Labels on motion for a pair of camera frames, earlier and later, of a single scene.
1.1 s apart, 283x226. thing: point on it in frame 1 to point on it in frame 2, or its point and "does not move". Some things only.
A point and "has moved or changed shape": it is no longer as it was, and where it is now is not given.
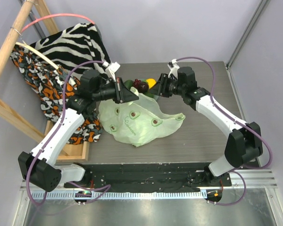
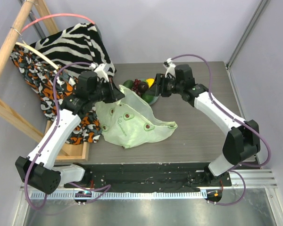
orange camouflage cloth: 54,89 does not move
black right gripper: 165,85 does not move
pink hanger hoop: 74,16 does not move
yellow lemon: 151,82 does not move
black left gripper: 119,90 to 110,89
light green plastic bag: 135,122 has moved or changed shape
